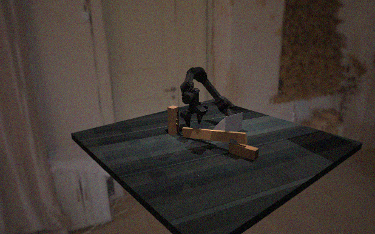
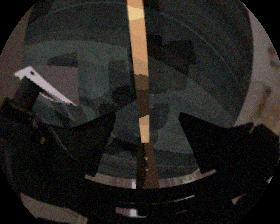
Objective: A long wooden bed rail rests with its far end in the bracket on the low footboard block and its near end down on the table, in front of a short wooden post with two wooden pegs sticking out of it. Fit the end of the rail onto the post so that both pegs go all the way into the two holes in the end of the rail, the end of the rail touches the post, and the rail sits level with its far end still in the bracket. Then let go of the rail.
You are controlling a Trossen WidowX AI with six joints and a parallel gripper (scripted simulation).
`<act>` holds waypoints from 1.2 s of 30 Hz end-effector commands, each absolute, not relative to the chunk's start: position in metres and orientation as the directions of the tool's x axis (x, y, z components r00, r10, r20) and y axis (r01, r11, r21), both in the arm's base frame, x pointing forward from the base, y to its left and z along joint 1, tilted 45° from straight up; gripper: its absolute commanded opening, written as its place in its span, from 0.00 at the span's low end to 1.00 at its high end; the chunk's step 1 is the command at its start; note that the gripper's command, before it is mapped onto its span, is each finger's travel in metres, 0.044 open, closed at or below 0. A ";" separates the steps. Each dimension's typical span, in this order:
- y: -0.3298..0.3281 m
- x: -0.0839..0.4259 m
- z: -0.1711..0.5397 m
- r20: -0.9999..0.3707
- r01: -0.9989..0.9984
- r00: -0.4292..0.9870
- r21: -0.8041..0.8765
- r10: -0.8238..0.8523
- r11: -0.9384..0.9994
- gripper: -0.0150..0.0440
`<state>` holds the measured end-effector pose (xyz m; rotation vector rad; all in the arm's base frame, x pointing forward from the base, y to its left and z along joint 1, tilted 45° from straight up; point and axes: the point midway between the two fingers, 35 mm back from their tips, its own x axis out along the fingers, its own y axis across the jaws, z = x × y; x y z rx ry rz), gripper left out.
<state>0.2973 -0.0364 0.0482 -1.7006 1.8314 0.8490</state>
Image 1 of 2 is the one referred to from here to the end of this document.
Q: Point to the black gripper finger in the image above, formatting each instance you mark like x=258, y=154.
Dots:
x=187, y=120
x=199, y=118

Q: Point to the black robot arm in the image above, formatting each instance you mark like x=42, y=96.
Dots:
x=189, y=94

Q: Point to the long wooden rail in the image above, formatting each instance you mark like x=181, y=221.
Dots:
x=214, y=135

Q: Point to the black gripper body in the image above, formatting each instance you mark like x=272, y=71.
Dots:
x=186, y=114

